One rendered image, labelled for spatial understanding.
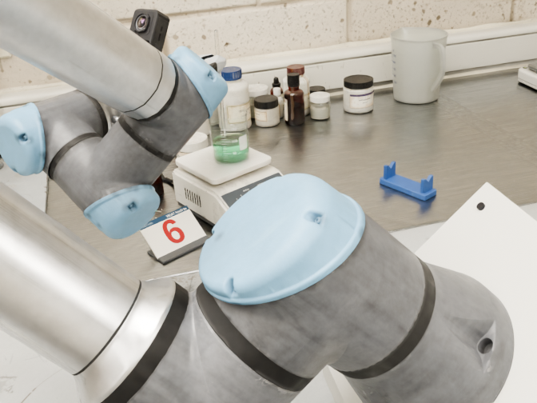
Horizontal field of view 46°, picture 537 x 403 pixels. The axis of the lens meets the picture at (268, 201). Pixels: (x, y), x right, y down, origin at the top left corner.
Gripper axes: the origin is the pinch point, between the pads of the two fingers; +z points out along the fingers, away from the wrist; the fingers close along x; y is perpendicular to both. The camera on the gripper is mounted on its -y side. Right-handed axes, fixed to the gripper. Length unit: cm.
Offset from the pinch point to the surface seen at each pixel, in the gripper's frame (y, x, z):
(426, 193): 24.5, 25.8, 20.3
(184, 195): 22.6, -5.5, -4.5
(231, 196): 19.8, 5.1, -4.8
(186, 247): 25.8, 2.4, -12.8
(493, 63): 22, 10, 93
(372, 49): 15, -10, 66
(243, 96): 17.7, -20.9, 29.8
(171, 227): 23.5, -0.9, -12.4
